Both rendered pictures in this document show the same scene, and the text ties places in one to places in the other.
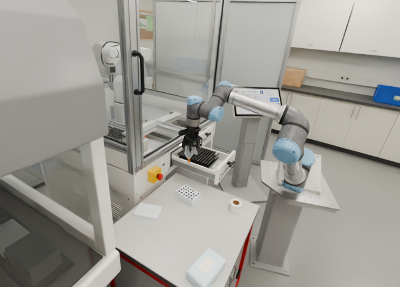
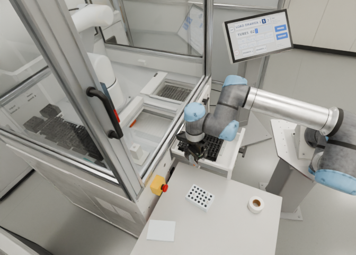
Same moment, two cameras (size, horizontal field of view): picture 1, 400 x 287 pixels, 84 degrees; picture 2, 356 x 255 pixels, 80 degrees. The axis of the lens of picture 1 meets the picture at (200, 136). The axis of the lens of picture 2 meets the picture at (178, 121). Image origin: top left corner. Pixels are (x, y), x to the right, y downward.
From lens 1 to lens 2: 60 cm
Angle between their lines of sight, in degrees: 21
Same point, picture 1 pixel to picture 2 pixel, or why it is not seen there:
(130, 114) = (112, 161)
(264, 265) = not seen: hidden behind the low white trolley
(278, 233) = (293, 192)
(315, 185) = not seen: hidden behind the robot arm
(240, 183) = (240, 123)
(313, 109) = (318, 10)
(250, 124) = (250, 64)
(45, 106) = not seen: outside the picture
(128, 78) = (95, 128)
